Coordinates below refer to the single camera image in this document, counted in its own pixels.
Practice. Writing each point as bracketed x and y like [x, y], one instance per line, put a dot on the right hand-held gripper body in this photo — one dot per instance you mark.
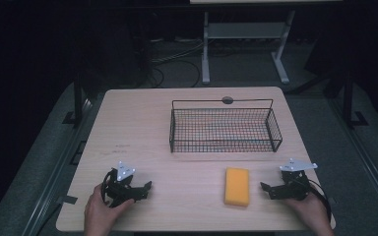
[296, 185]

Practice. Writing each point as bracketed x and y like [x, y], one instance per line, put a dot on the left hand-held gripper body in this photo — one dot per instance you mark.
[119, 188]

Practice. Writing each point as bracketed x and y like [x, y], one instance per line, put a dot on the orange sponge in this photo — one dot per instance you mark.
[237, 187]

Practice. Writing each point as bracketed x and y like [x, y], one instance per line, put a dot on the person's right hand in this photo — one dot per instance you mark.
[310, 213]

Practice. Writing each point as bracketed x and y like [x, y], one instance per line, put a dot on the person's left hand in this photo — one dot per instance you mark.
[100, 213]

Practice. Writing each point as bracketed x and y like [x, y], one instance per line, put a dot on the round dark table grommet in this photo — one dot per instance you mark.
[227, 100]

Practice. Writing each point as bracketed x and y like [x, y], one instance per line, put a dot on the black metal stand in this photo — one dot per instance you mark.
[349, 98]
[77, 98]

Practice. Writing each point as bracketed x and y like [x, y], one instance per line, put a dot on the aluminium floor rail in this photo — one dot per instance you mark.
[59, 164]
[367, 157]

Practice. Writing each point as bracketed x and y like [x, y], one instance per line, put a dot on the white metal desk frame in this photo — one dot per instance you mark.
[246, 31]

